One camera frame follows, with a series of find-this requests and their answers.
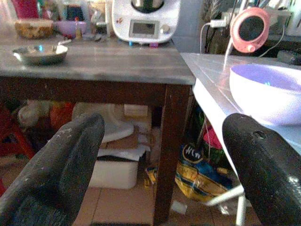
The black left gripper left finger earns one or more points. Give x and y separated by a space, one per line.
54 169

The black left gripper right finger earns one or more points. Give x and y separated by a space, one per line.
265 169

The yellow blue snack bag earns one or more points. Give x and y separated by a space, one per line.
200 179

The brown cardboard sheet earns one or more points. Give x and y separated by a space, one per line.
122 143

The white plastic bowl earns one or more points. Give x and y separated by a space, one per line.
263 94

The white folding table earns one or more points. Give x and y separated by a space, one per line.
211 77

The dark wooden table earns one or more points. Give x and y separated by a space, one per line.
98 68

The silver metal bowl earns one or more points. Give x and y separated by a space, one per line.
40 54

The yellow patterned bowl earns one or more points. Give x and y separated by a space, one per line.
34 28

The purple plastic bowl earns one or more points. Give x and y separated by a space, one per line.
70 27

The white power adapter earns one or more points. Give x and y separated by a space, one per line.
217 23

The red container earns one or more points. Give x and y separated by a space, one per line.
26 9

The white kitchen food processor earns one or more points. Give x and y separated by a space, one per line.
145 21

